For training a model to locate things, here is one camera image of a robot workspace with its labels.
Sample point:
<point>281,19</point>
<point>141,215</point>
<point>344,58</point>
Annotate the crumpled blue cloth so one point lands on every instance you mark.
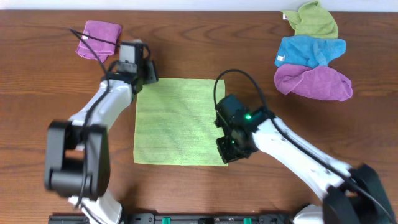
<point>309,51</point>

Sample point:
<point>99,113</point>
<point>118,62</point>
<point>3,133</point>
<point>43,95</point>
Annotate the crumpled green cloth at back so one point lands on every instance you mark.
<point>312,20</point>

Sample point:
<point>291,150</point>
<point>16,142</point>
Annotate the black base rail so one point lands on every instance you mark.
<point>148,218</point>

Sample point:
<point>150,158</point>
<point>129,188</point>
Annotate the crumpled purple cloth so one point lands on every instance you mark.
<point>320,83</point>

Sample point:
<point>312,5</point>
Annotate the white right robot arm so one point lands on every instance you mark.
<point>348,194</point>

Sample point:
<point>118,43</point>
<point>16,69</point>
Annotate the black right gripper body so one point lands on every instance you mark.
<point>231,150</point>

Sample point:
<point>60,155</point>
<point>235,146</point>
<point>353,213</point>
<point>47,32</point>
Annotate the light green microfiber cloth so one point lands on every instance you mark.
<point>175,123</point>

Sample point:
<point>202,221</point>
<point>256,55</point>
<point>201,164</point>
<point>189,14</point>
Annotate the folded purple cloth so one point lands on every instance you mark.
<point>102,37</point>

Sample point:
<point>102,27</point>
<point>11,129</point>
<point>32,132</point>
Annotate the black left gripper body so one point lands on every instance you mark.
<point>149,72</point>

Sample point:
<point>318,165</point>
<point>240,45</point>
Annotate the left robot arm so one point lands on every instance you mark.
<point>77,161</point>

